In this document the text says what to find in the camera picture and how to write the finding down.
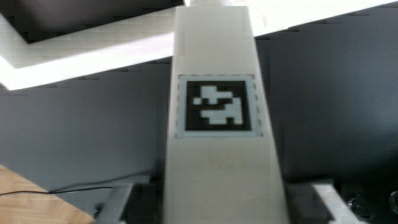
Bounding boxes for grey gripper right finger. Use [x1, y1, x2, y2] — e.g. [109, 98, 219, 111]
[286, 179, 366, 224]

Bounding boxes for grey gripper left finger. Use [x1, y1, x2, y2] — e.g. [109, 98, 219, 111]
[94, 183, 157, 224]

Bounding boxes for wooden board corner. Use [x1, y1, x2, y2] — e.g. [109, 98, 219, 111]
[0, 165, 94, 224]

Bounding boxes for white front fence bar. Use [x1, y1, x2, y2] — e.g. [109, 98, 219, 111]
[0, 0, 398, 90]

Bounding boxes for thin black cable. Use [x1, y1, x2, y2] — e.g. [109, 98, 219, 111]
[0, 173, 157, 197]

